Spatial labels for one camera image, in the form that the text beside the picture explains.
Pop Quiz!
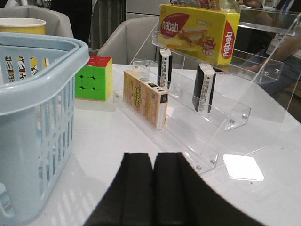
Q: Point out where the light blue plastic basket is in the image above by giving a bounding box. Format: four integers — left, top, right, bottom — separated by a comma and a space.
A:
0, 32, 89, 226

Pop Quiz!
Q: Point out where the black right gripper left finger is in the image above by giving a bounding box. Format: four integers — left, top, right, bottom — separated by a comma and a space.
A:
84, 153, 153, 226

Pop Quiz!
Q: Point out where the black tissue pack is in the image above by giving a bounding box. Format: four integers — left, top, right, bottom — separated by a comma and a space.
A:
192, 63, 216, 113
157, 49, 173, 89

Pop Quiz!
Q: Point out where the beige snack box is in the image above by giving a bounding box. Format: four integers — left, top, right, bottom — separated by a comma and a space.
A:
123, 70, 168, 129

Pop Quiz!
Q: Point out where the grey chair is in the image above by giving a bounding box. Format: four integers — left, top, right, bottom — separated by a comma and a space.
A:
97, 16, 159, 65

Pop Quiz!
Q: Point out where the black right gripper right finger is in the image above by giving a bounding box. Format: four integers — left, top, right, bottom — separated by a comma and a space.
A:
154, 153, 262, 226

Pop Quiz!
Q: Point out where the yellow paper cup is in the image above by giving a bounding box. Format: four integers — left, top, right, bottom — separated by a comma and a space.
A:
0, 17, 47, 35

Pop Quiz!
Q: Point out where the person in background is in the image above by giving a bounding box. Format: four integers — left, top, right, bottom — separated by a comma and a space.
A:
239, 0, 301, 95

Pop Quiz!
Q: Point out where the yellow nabati wafer box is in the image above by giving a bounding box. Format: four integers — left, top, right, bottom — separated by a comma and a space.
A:
158, 4, 240, 65

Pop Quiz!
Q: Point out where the colourful puzzle cube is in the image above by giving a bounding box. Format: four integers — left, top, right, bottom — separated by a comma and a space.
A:
75, 56, 113, 101

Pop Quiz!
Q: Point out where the clear acrylic display shelf right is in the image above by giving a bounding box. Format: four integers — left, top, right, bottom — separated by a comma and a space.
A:
113, 6, 301, 173

